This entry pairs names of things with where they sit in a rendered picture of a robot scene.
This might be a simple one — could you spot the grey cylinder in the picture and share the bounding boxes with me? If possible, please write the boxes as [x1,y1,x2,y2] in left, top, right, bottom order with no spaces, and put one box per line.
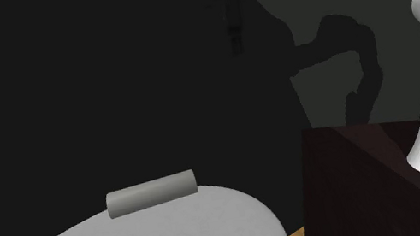
[102,168,202,221]

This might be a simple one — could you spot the dark robot stand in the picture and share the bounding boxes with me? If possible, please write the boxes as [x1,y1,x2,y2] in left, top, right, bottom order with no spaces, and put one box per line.
[285,111,420,236]

